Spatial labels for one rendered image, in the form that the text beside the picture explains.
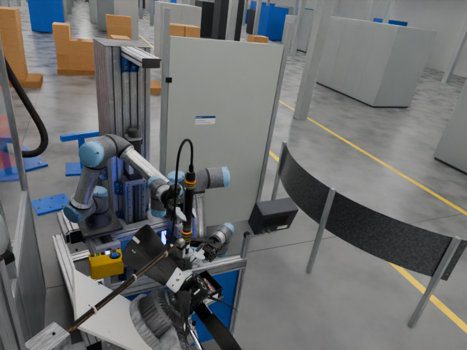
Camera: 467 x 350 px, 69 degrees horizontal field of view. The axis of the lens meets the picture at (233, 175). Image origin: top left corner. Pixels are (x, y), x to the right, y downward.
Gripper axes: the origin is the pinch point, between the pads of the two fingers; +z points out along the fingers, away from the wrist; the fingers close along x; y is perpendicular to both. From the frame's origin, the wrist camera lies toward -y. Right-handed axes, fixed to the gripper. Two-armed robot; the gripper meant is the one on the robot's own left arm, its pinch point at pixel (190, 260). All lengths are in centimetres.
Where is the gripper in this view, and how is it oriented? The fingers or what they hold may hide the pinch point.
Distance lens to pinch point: 170.1
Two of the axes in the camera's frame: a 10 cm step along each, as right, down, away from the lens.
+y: 8.6, 4.0, -3.2
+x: -2.1, 8.4, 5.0
